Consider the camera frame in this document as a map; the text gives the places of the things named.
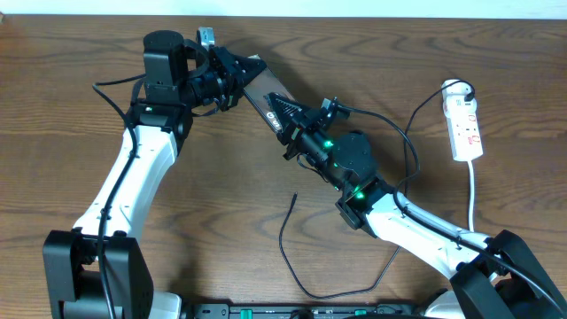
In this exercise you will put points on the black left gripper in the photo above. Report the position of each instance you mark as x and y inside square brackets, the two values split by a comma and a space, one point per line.
[233, 67]

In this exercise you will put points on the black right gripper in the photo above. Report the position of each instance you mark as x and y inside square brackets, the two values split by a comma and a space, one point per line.
[292, 134]

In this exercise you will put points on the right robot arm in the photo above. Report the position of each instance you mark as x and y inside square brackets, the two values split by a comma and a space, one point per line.
[490, 277]

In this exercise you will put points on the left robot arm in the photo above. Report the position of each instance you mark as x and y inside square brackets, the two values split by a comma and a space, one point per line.
[96, 269]

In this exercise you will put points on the white USB charger adapter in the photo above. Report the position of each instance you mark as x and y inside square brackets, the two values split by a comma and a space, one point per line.
[454, 87]

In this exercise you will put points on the white power strip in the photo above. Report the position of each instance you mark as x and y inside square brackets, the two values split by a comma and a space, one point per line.
[462, 125]

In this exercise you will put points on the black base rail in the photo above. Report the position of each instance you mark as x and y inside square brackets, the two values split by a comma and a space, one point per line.
[225, 311]

